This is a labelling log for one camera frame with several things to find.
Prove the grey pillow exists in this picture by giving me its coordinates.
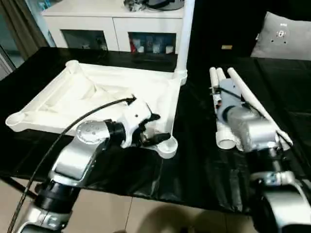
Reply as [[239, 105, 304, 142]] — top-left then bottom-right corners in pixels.
[[250, 11, 311, 60]]

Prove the white plastic table leg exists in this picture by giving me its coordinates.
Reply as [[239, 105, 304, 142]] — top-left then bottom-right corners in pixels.
[[208, 67, 238, 150], [216, 67, 228, 84], [227, 67, 294, 150], [173, 0, 196, 85]]

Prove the white plastic table top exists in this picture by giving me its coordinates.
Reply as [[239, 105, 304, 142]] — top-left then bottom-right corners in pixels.
[[5, 60, 188, 160]]

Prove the brown curtain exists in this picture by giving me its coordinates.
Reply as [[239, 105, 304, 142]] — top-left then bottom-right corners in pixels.
[[0, 0, 51, 78]]

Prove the white glass-door cabinet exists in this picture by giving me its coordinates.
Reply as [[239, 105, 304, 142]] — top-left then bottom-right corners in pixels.
[[41, 0, 185, 54]]

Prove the black case with gold label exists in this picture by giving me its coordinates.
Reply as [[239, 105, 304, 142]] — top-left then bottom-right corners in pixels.
[[191, 0, 268, 59]]

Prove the black mat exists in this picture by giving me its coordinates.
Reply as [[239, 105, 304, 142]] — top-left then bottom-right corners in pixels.
[[0, 46, 311, 214]]

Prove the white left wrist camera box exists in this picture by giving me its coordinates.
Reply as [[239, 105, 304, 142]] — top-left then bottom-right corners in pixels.
[[120, 99, 153, 149]]

